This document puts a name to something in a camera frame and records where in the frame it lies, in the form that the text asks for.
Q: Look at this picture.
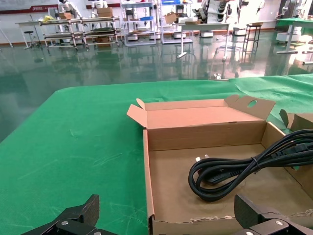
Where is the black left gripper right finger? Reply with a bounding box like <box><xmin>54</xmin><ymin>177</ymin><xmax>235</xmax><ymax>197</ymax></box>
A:
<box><xmin>234</xmin><ymin>193</ymin><xmax>313</xmax><ymax>235</ymax></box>

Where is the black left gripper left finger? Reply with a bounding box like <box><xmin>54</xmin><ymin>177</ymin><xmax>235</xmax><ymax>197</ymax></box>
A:
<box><xmin>21</xmin><ymin>194</ymin><xmax>108</xmax><ymax>235</ymax></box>

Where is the black power cord bundle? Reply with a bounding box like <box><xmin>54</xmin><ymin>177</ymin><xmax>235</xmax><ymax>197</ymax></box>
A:
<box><xmin>188</xmin><ymin>129</ymin><xmax>313</xmax><ymax>202</ymax></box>

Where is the torn-hinge open cardboard box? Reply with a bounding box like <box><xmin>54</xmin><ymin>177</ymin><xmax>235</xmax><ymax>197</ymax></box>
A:
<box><xmin>279</xmin><ymin>109</ymin><xmax>313</xmax><ymax>138</ymax></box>

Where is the small open cardboard box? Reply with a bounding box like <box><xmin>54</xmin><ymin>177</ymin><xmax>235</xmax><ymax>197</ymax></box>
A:
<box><xmin>164</xmin><ymin>11</ymin><xmax>179</xmax><ymax>23</ymax></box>

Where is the green tablecloth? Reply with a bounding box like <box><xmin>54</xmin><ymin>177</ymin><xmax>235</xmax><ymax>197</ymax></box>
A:
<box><xmin>0</xmin><ymin>73</ymin><xmax>313</xmax><ymax>235</ymax></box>

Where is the metal pipe rack workbench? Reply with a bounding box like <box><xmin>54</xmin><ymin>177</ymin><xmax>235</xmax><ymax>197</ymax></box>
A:
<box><xmin>39</xmin><ymin>16</ymin><xmax>123</xmax><ymax>53</ymax></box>

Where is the tall black metal stand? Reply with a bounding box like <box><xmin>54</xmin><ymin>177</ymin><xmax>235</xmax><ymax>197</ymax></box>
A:
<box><xmin>243</xmin><ymin>23</ymin><xmax>264</xmax><ymax>56</ymax></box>

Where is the black round stool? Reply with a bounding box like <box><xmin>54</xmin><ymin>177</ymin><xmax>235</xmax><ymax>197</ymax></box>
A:
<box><xmin>23</xmin><ymin>30</ymin><xmax>44</xmax><ymax>50</ymax></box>

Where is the white table with T-legs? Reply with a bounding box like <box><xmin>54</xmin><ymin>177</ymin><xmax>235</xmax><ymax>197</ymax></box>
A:
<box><xmin>172</xmin><ymin>23</ymin><xmax>232</xmax><ymax>61</ymax></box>

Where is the green covered white table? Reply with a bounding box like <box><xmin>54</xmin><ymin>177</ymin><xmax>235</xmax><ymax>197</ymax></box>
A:
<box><xmin>275</xmin><ymin>18</ymin><xmax>313</xmax><ymax>54</ymax></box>

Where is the white shelf unit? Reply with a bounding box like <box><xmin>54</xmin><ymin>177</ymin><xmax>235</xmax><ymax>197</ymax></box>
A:
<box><xmin>158</xmin><ymin>0</ymin><xmax>194</xmax><ymax>45</ymax></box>
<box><xmin>121</xmin><ymin>0</ymin><xmax>159</xmax><ymax>47</ymax></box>

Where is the small white side table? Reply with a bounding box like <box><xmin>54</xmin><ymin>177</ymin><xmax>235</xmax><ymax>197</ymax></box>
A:
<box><xmin>15</xmin><ymin>21</ymin><xmax>48</xmax><ymax>47</ymax></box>

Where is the cable loop on floor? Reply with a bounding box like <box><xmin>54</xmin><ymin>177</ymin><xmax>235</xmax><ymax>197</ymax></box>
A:
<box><xmin>215</xmin><ymin>45</ymin><xmax>242</xmax><ymax>52</ymax></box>

